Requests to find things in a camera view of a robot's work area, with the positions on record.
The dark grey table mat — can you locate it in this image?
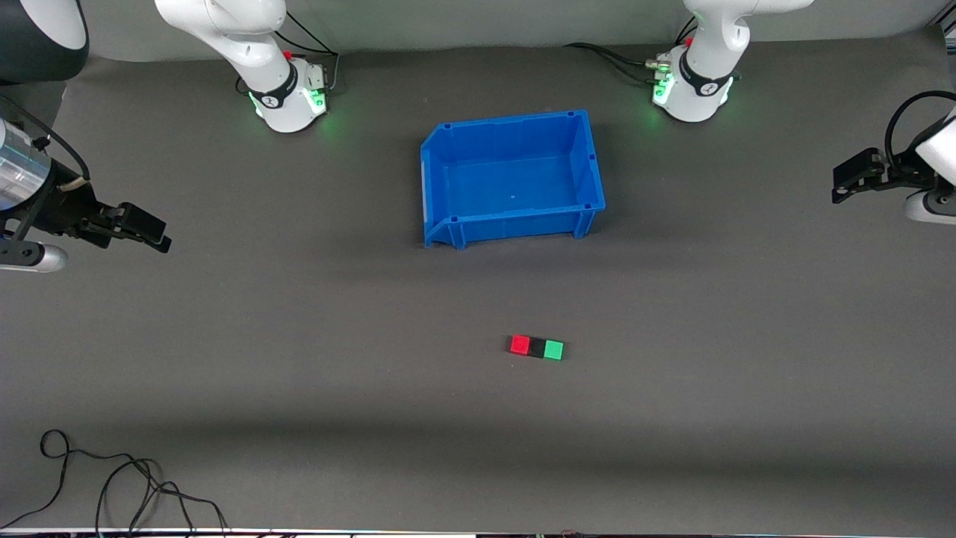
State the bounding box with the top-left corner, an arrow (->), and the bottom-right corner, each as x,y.
0,30 -> 956,533

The blue plastic storage bin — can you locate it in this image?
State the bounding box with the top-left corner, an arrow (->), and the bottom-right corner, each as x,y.
420,109 -> 607,250

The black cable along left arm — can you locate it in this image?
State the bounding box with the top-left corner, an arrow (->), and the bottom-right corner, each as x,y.
884,90 -> 956,174

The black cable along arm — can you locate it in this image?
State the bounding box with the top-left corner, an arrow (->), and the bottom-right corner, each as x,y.
0,93 -> 92,184
884,90 -> 956,174

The black cable along right arm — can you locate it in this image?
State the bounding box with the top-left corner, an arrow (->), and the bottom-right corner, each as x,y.
0,93 -> 92,184

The loose black cable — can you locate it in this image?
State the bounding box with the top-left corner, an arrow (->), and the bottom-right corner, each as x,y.
0,430 -> 229,533

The black right arm base cable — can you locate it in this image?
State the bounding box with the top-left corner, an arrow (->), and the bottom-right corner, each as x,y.
273,11 -> 341,94

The black arm base cable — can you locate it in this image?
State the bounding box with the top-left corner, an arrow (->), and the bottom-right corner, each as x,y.
273,11 -> 341,94
564,41 -> 673,84

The black left arm base cable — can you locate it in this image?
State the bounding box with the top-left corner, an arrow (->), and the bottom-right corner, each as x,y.
564,41 -> 673,84

